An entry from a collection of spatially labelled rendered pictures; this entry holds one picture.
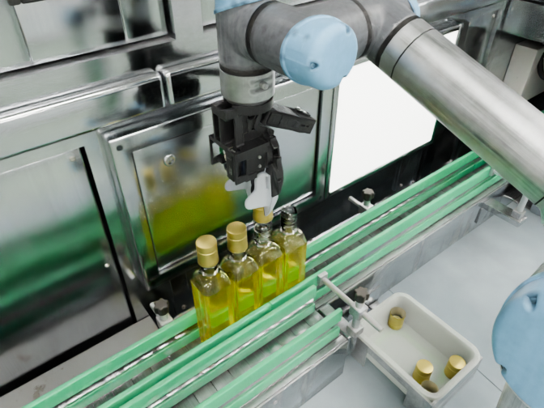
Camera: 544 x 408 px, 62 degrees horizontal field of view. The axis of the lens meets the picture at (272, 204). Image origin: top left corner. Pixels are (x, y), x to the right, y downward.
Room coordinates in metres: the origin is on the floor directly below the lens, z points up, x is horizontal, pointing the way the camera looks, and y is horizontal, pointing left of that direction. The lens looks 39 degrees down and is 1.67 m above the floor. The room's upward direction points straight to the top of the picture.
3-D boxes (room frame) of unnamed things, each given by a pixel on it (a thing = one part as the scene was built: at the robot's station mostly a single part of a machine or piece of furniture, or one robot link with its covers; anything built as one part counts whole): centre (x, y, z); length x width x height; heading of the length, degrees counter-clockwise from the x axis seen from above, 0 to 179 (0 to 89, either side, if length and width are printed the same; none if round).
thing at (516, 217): (0.97, -0.66, 0.90); 0.17 x 0.05 x 0.22; 38
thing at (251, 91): (0.59, 0.03, 1.41); 0.08 x 0.08 x 0.05
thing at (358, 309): (0.58, -0.15, 0.95); 0.17 x 0.03 x 0.12; 38
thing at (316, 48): (0.53, -0.05, 1.49); 0.11 x 0.11 x 0.08; 41
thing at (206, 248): (0.54, 0.11, 1.14); 0.04 x 0.04 x 0.04
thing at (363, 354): (0.59, -0.29, 0.79); 0.27 x 0.17 x 0.08; 38
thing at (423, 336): (0.57, -0.31, 0.80); 0.22 x 0.17 x 0.09; 38
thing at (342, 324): (0.59, -0.14, 0.85); 0.09 x 0.04 x 0.07; 38
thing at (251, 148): (0.59, 0.04, 1.33); 0.09 x 0.08 x 0.12; 127
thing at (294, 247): (0.64, -0.03, 0.99); 0.06 x 0.06 x 0.21; 38
